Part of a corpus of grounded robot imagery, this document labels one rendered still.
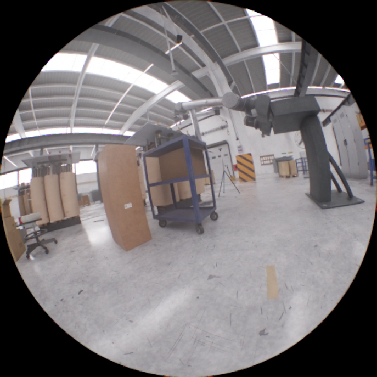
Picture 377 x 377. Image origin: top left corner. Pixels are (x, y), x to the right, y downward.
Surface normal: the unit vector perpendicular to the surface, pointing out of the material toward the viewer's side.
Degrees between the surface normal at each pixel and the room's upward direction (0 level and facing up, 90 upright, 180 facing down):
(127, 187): 90
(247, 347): 0
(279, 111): 90
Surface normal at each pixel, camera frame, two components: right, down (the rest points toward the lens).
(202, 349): -0.16, -0.99
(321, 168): -0.65, 0.15
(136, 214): 0.80, -0.09
